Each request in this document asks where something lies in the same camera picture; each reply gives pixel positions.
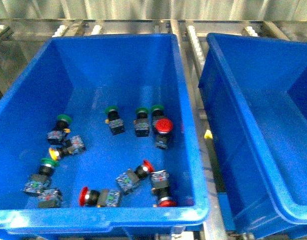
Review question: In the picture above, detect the green push button centre right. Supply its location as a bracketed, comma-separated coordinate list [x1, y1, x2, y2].
[133, 107, 150, 138]

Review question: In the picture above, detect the green push button middle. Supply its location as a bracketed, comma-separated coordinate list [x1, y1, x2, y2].
[105, 105, 125, 136]

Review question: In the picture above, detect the blue source bin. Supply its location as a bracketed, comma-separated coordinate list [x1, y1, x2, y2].
[0, 33, 210, 239]

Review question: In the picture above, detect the red push button lying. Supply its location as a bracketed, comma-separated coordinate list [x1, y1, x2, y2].
[115, 159, 155, 195]

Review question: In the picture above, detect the small yellow push button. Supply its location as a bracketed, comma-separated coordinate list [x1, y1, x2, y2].
[48, 135, 87, 161]

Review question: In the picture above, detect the red push button front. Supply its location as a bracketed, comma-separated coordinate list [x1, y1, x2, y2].
[78, 186, 122, 208]

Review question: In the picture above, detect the green push button far left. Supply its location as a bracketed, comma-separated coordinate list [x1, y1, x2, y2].
[46, 114, 72, 146]

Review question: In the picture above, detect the blue target bin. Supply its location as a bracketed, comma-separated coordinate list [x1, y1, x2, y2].
[198, 33, 307, 239]

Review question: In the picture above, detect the black contact block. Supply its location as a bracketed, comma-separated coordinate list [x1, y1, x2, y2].
[37, 188, 63, 209]

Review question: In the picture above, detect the green push button lower left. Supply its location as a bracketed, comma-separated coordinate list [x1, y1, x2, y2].
[22, 158, 59, 197]

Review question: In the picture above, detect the red push button by wall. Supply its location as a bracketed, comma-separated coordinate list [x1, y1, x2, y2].
[154, 118, 174, 150]

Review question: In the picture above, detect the green push button by wall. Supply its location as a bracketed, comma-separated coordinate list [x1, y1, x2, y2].
[150, 104, 166, 122]

